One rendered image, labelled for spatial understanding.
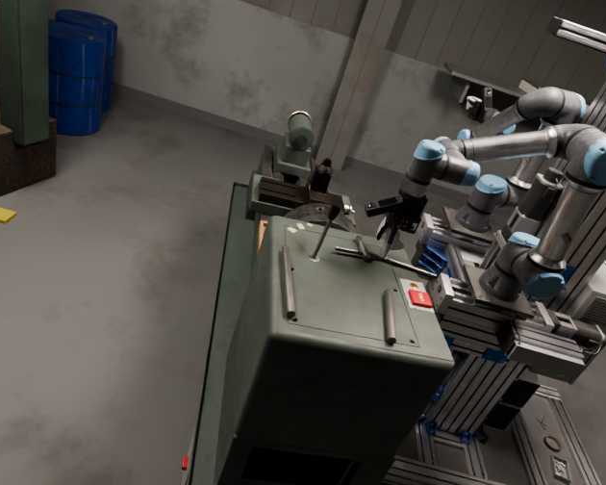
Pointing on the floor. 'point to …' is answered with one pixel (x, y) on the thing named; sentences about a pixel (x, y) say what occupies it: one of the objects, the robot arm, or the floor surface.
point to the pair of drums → (80, 70)
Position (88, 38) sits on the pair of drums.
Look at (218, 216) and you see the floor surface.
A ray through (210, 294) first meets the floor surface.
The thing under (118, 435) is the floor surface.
